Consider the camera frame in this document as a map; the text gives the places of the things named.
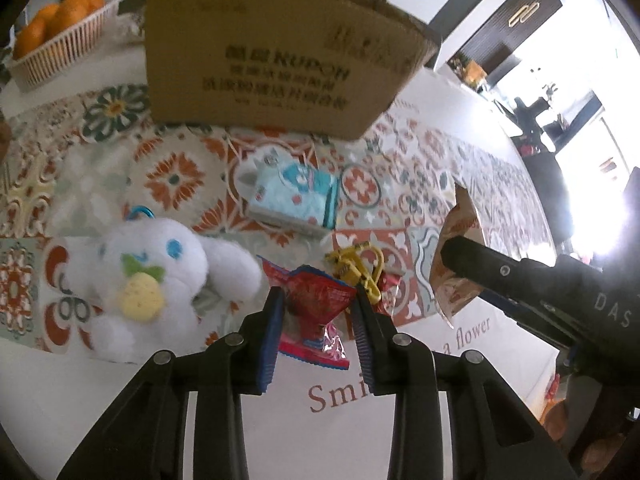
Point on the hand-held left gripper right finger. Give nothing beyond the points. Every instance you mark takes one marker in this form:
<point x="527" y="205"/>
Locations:
<point x="367" y="352"/>

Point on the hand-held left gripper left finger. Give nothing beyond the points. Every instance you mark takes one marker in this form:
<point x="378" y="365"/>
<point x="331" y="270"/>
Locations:
<point x="267" y="347"/>

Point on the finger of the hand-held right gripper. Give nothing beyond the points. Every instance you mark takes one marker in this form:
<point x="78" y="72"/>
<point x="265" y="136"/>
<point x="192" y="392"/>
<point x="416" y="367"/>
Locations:
<point x="525" y="317"/>
<point x="480" y="260"/>

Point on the brown snack packet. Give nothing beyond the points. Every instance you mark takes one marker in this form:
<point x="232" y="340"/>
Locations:
<point x="460" y="225"/>

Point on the red snack packet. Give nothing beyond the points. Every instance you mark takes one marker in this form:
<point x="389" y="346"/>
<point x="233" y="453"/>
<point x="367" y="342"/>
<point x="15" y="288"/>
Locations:
<point x="315" y="300"/>

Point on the yellow clip toy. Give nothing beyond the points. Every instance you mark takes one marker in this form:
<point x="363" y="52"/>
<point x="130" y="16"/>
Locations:
<point x="350" y="265"/>

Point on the white plush bunny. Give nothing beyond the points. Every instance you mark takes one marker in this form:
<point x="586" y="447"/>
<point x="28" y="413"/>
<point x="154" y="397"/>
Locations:
<point x="150" y="260"/>

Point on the blue printed tissue pack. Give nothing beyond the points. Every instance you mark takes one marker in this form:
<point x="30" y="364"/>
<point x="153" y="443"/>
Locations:
<point x="290" y="195"/>

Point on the cardboard box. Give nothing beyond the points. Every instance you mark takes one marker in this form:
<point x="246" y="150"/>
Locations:
<point x="250" y="60"/>

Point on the grey dining chair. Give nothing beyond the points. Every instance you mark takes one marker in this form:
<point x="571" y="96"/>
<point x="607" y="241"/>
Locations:
<point x="547" y="195"/>

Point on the patterned tablecloth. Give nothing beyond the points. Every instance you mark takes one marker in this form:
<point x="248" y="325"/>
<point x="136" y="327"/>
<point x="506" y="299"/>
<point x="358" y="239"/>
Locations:
<point x="175" y="175"/>

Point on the white plastic basket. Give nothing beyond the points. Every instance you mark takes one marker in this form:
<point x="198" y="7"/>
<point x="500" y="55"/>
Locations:
<point x="65" y="45"/>

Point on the pile of oranges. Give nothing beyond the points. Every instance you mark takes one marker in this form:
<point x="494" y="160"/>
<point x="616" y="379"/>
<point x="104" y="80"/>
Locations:
<point x="70" y="7"/>

